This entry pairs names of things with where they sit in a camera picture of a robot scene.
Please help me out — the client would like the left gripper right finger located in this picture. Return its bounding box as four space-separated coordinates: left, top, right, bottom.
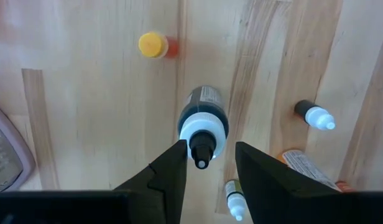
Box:
236 141 342 224

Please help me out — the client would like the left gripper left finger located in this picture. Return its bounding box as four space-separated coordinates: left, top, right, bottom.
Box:
113 139 188 224

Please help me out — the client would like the dark bottle with black nozzle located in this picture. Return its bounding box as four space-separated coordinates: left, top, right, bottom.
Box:
177 85 230 170

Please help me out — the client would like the small black dropper bottle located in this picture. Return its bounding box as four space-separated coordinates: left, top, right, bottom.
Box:
293 98 337 131

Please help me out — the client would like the orange bottle with yellow cap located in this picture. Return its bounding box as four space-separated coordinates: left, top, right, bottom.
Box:
137 30 180 60

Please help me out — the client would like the orange bottle with white label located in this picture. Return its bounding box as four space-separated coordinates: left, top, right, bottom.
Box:
277 148 356 193

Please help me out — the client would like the metal box grater pink frame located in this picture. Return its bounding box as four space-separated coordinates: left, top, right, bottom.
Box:
0 101 36 193

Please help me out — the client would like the small yellow dropper bottle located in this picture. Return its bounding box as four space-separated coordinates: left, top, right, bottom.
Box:
224 179 247 222

